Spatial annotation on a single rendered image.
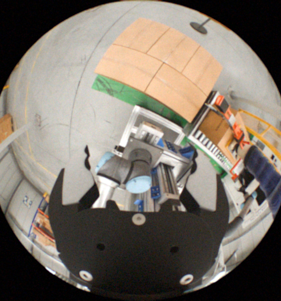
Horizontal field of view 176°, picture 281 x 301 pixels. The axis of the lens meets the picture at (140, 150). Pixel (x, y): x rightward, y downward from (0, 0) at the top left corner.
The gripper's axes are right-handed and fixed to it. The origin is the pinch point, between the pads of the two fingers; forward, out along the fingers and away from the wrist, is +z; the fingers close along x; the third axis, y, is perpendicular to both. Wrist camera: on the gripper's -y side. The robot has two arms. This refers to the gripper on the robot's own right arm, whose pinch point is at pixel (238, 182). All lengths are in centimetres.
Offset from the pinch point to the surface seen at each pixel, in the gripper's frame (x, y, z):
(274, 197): -20, 39, -49
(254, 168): -19.3, 37.0, -14.2
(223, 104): -26, 92, 6
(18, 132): 136, 369, 40
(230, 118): -25, 79, 7
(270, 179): -25, 40, -35
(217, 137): -12, 58, 28
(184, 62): -61, 113, 62
